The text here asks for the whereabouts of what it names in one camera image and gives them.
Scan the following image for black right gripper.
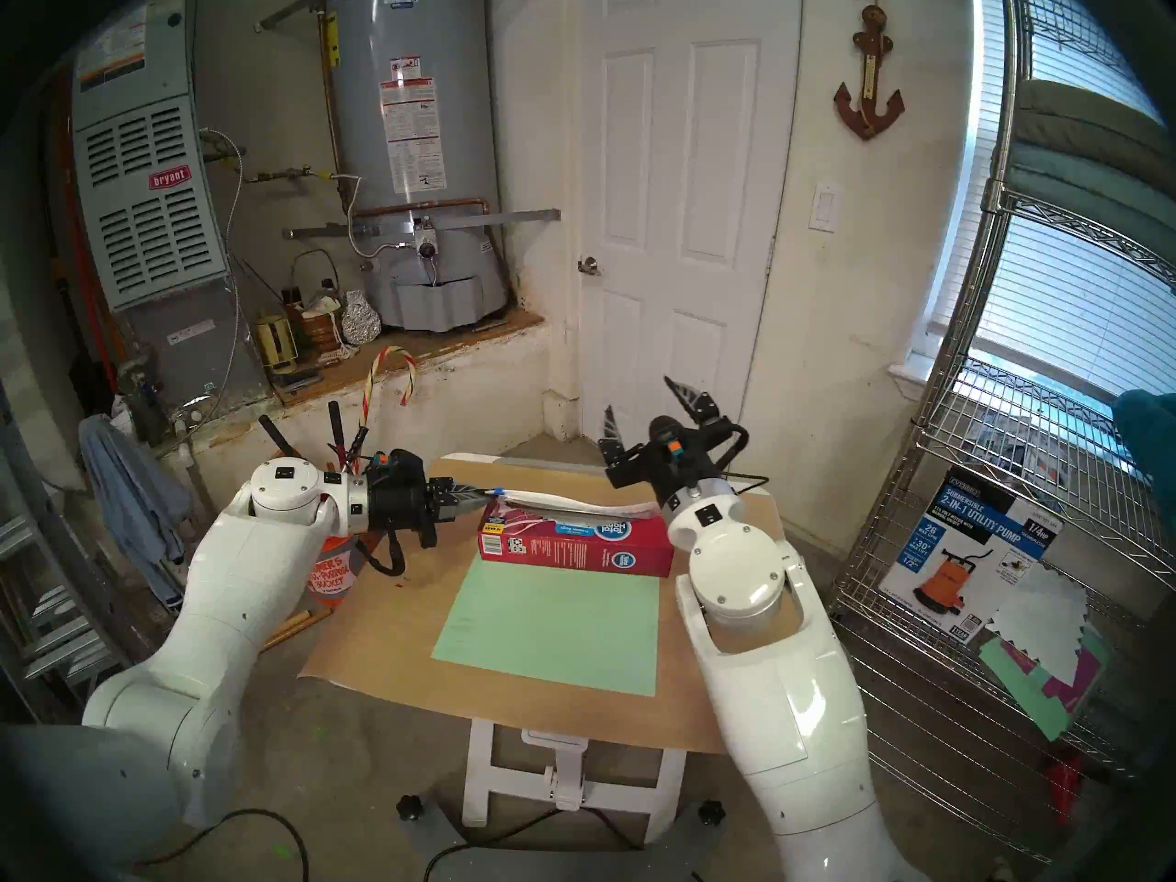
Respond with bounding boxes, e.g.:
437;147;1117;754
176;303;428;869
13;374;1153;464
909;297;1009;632
602;375;747;509

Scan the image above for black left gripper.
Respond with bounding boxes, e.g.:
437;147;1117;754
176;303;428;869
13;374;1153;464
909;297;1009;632
366;474;502;550

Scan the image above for clear ziplock bag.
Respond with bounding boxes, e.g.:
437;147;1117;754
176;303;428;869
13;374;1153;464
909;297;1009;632
487;485;676;520

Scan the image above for red ziplock bag box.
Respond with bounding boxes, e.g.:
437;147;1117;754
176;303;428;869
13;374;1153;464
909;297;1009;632
478;508;676;578

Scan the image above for light green paper sheet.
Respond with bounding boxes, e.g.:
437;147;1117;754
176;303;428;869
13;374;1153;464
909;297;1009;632
432;559;661;697

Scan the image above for striped candy cane decoration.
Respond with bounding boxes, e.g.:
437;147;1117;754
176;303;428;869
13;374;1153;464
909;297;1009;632
358;345;419;440

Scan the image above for orange plastic bucket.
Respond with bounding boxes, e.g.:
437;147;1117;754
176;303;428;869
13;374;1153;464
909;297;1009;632
306;531;373;612

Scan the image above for wooden ledge board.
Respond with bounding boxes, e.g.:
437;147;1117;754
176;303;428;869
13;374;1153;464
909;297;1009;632
274;308;545;408

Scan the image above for white panel door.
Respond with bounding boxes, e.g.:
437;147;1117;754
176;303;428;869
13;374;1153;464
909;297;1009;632
577;0;805;481

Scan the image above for foil wrapped bundle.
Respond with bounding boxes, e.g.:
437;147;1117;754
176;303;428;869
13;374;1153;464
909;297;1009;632
340;289;382;345

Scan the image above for white window sill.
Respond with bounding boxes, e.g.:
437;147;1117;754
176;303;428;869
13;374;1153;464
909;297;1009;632
887;361;956;403

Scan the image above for white folding table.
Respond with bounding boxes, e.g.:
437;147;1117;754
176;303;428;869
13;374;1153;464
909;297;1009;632
441;451;690;844

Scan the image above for blue hanging cloth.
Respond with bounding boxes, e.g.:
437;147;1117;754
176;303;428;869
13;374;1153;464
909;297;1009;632
78;414;194;610

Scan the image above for utility pump cardboard box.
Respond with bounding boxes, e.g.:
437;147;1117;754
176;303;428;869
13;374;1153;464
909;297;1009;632
877;467;1065;647

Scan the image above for grey water heater tank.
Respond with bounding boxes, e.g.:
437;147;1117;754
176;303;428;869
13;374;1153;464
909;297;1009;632
317;0;511;332

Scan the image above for white window blinds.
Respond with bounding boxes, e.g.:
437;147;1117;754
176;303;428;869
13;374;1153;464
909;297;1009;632
923;0;1176;403

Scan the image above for white jagged paper sheet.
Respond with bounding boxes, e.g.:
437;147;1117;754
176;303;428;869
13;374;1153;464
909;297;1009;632
988;563;1090;688

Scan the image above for grey Bryant furnace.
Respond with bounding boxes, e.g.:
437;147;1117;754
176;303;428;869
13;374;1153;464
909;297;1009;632
69;0;267;413

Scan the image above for grey metal ladder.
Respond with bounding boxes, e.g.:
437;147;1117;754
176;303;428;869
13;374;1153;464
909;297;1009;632
0;384;130;716

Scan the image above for green foam sheet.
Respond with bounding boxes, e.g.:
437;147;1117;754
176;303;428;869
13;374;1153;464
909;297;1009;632
978;628;1113;741

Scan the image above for green folded cushion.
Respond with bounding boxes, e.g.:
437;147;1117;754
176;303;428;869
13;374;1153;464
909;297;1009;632
1006;145;1176;266

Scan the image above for teal cloth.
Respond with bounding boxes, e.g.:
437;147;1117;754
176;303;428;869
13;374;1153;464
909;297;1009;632
1114;389;1176;495

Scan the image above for pink foam sheet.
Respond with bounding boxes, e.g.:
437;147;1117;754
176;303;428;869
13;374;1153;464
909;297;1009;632
1011;641;1108;711

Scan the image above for olive folded cushion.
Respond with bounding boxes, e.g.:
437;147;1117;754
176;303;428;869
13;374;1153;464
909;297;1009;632
1015;79;1176;169

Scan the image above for small red object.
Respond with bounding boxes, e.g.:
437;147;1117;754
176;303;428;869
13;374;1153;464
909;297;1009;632
1043;752;1085;812

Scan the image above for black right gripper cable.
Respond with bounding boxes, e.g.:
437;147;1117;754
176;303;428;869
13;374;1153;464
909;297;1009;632
707;423;773;495

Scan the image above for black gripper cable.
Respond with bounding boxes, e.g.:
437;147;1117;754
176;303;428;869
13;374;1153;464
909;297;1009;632
707;423;773;495
356;522;407;578

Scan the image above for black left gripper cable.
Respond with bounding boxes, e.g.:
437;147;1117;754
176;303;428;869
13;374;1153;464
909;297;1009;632
356;522;407;578

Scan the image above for wicker basket with handle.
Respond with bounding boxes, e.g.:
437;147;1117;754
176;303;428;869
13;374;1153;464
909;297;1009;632
289;249;343;353

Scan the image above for flat metal strap bar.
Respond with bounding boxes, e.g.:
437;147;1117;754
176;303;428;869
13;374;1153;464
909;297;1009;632
283;209;561;240

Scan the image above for chrome wire shelf rack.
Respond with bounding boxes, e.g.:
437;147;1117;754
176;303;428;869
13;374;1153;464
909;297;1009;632
831;0;1176;863

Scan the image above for black floor cable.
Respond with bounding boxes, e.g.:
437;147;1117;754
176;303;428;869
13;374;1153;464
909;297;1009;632
138;805;313;882

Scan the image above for rusty anchor wall decoration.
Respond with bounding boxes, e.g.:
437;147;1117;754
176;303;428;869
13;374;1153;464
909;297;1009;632
833;0;906;141

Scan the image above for angled metal heater strap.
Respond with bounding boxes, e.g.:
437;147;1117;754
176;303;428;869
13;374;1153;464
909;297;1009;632
254;0;332;31

